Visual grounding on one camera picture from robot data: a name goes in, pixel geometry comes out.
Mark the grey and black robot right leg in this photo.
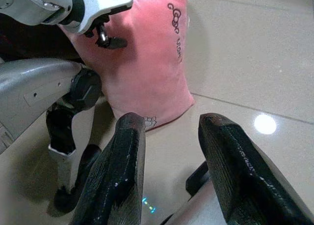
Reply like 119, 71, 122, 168
161, 161, 225, 225

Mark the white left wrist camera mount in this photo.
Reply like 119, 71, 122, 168
64, 0, 134, 34

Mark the grey and black robot leg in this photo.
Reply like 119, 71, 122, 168
0, 57, 103, 214
161, 161, 225, 225

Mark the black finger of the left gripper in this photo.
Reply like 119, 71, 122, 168
108, 36, 128, 49

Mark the grey and black robot left leg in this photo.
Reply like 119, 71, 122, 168
0, 57, 103, 214

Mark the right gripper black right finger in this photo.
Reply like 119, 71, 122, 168
198, 112, 314, 225

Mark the pink pillow with black print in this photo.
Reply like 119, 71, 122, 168
58, 0, 196, 132

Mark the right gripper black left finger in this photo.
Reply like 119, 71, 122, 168
71, 112, 147, 225

